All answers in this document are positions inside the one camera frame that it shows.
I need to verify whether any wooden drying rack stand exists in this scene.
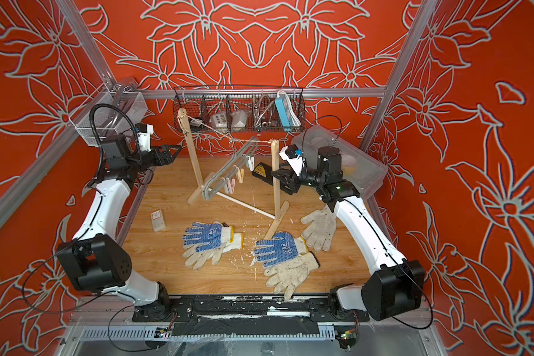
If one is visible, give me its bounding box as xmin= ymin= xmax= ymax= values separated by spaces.
xmin=177 ymin=108 xmax=289 ymax=239

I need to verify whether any grey clip hanger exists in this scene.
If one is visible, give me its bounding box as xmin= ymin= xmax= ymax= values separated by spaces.
xmin=202 ymin=136 xmax=259 ymax=200

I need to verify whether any blue dotted glove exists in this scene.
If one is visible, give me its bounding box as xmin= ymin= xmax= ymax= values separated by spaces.
xmin=182 ymin=222 xmax=234 ymax=252
xmin=252 ymin=231 xmax=308 ymax=268

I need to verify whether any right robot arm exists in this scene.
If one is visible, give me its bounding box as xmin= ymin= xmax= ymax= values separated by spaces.
xmin=273 ymin=145 xmax=426 ymax=320

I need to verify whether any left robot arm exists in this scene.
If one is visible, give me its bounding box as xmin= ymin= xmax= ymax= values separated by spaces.
xmin=54 ymin=103 xmax=182 ymax=311

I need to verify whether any white clothespin clip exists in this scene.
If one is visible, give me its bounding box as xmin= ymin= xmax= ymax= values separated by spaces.
xmin=246 ymin=155 xmax=255 ymax=171

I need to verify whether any pink clothespin clip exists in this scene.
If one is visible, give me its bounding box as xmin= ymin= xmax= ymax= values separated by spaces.
xmin=224 ymin=178 xmax=236 ymax=194

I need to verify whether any black tool case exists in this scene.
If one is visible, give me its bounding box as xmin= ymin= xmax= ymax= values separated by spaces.
xmin=252 ymin=163 xmax=273 ymax=185

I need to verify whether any white dice block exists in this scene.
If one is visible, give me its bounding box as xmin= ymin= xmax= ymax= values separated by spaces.
xmin=211 ymin=111 xmax=228 ymax=129

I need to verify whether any dirty white glove right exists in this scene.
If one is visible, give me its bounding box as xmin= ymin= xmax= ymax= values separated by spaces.
xmin=301 ymin=206 xmax=337 ymax=252

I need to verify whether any dirty white glove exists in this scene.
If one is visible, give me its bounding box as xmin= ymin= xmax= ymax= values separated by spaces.
xmin=264 ymin=252 xmax=320 ymax=302
xmin=301 ymin=206 xmax=337 ymax=252

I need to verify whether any grey plastic storage box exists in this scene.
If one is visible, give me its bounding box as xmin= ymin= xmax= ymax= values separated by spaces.
xmin=291 ymin=125 xmax=387 ymax=200

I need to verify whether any light blue box in basket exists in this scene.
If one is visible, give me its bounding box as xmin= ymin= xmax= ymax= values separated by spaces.
xmin=274 ymin=90 xmax=301 ymax=132

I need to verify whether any dirty white glove front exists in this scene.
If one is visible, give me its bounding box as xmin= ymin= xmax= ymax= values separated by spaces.
xmin=264 ymin=252 xmax=320 ymax=302

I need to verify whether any white cotton glove left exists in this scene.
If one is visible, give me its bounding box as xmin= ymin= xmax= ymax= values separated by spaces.
xmin=182 ymin=232 xmax=245 ymax=271

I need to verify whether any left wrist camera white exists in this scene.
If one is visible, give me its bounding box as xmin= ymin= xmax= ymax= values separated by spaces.
xmin=136 ymin=123 xmax=154 ymax=151

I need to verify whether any black wire basket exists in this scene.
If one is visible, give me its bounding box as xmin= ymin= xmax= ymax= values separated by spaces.
xmin=173 ymin=85 xmax=306 ymax=134

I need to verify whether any metal flexible hose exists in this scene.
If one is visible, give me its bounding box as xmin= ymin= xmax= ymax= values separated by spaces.
xmin=253 ymin=94 xmax=277 ymax=128

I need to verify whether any clear plastic wall bin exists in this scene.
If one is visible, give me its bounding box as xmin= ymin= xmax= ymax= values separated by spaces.
xmin=69 ymin=90 xmax=148 ymax=148

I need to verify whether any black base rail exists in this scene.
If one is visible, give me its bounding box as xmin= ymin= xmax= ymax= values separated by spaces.
xmin=132 ymin=293 xmax=369 ymax=339

